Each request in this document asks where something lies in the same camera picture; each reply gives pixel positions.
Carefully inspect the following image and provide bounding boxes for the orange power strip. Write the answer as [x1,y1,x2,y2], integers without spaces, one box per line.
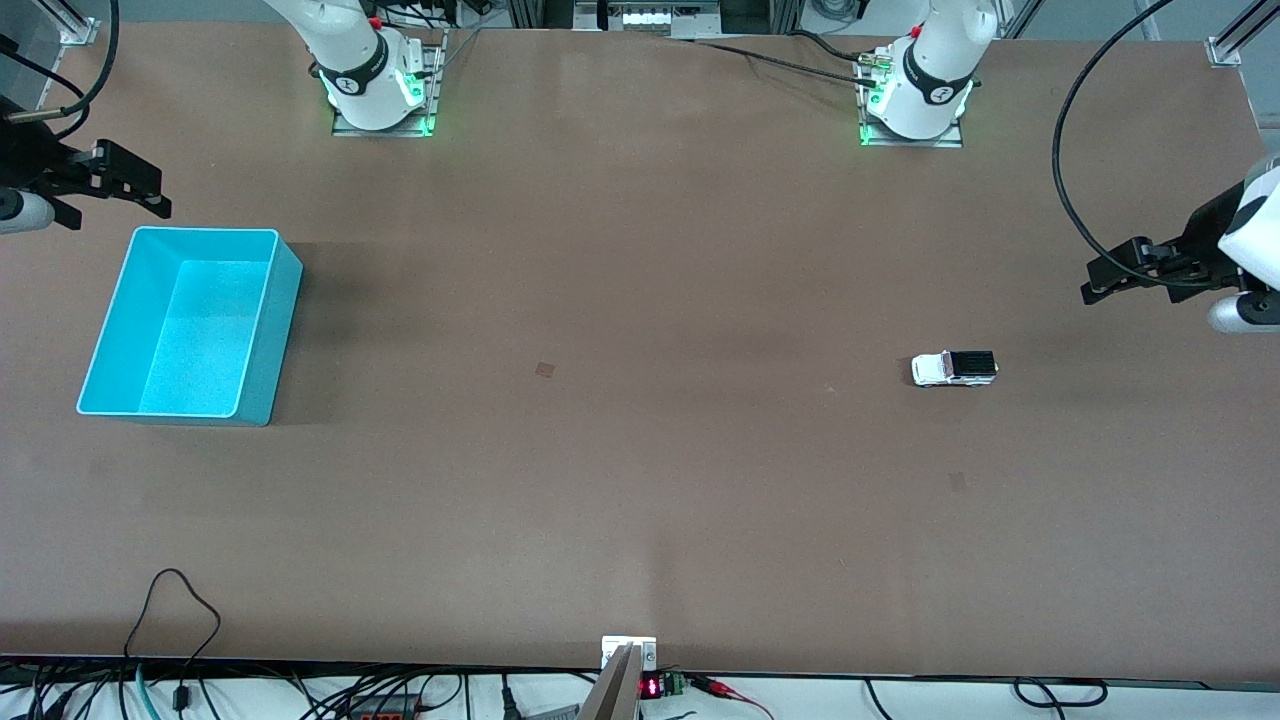
[345,697,426,720]

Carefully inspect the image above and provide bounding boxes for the white toy pickup truck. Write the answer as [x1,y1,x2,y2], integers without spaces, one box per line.
[911,350,999,388]

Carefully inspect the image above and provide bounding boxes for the thin black looped cable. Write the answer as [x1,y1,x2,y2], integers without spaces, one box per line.
[122,568,223,713]

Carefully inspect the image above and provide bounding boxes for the grey metal bar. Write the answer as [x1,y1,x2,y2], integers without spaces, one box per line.
[578,645,642,720]

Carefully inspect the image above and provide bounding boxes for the aluminium frame profile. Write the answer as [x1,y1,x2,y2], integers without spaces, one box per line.
[1207,0,1280,69]
[40,0,102,46]

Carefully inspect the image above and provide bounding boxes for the teal plastic bin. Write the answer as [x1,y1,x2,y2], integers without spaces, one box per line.
[76,226,304,428]

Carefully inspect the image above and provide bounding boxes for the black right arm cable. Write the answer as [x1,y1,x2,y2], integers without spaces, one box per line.
[0,0,121,141]

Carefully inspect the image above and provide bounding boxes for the steel left arm base plate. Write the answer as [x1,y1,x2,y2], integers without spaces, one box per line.
[857,50,965,149]

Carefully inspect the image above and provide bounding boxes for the lit white panel device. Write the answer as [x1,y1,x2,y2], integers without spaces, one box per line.
[575,0,721,39]

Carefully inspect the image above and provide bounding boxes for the black coiled cable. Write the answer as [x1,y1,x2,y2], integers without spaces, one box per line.
[1012,678,1109,709]

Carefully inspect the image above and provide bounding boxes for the red black clip leads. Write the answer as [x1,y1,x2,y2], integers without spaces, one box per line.
[688,675,776,720]

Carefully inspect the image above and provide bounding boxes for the black table cable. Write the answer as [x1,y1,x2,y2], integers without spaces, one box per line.
[688,38,881,89]
[788,30,866,63]

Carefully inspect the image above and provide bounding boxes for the white mounting bracket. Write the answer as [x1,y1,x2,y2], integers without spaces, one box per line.
[601,636,658,671]

